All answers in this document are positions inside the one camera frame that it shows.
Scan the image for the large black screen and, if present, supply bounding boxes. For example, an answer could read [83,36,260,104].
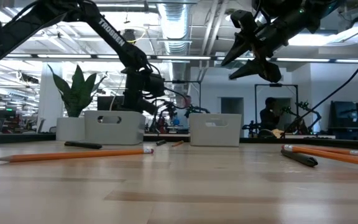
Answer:
[328,100,358,130]

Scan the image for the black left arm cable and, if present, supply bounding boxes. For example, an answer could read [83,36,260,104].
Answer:
[147,62,188,108]

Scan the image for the white plant pot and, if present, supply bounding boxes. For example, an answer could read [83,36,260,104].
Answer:
[55,116,86,142]

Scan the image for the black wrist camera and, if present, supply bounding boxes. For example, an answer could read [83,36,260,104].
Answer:
[142,73,167,98]
[230,9,259,32]

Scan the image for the orange pencil pink eraser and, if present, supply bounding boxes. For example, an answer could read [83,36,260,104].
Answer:
[283,144,358,169]
[0,148,155,164]
[296,144,358,157]

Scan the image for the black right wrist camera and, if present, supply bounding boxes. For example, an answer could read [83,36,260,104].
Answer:
[230,9,259,32]

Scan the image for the grey plastic bin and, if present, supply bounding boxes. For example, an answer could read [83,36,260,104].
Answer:
[84,110,146,146]
[188,113,242,147]

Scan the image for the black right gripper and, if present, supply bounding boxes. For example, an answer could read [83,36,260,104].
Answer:
[221,6,321,83]

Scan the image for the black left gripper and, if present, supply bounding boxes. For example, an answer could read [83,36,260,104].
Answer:
[123,74,158,114]

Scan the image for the green leafy plant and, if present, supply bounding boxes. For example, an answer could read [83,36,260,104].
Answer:
[48,64,107,118]

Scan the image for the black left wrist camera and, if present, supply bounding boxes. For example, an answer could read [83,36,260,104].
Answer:
[142,73,167,98]

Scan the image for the black metal frame stand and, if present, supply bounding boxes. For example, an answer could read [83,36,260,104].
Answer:
[254,83,300,125]

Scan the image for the black computer monitor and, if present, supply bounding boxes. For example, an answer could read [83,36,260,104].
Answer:
[97,95,127,112]

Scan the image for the overhead light bar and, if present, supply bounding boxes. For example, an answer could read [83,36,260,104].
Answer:
[6,53,358,63]

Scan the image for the black table edge rail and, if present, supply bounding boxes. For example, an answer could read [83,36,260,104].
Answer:
[0,132,358,152]

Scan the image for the silver ventilation duct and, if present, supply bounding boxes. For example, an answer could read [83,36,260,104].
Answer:
[157,0,195,94]

